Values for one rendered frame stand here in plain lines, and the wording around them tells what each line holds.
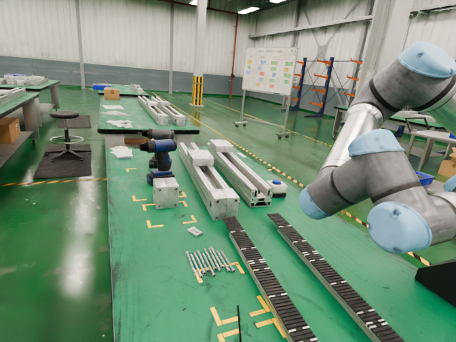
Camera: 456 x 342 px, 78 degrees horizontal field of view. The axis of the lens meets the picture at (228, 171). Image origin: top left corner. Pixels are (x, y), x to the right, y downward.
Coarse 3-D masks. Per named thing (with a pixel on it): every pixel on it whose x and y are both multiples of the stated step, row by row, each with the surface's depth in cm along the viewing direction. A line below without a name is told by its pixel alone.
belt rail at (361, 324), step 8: (280, 232) 104; (288, 240) 99; (296, 248) 95; (304, 256) 89; (320, 280) 82; (328, 288) 78; (336, 296) 75; (344, 304) 72; (352, 312) 70; (360, 320) 68; (368, 328) 65; (368, 336) 65
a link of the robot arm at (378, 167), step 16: (352, 144) 48; (368, 144) 46; (384, 144) 45; (352, 160) 49; (368, 160) 45; (384, 160) 44; (400, 160) 44; (336, 176) 51; (352, 176) 48; (368, 176) 45; (384, 176) 43; (400, 176) 42; (416, 176) 43; (352, 192) 49; (368, 192) 46; (384, 192) 43
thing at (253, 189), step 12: (216, 156) 171; (228, 156) 173; (228, 168) 151; (240, 168) 153; (240, 180) 136; (252, 180) 138; (240, 192) 134; (252, 192) 123; (264, 192) 126; (252, 204) 125; (264, 204) 126
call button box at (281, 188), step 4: (268, 180) 139; (272, 180) 140; (268, 184) 137; (272, 184) 135; (276, 184) 135; (280, 184) 136; (284, 184) 137; (272, 188) 133; (276, 188) 134; (280, 188) 134; (284, 188) 135; (272, 192) 134; (276, 192) 134; (280, 192) 135; (284, 192) 136; (272, 196) 134; (276, 196) 135; (280, 196) 136; (284, 196) 137
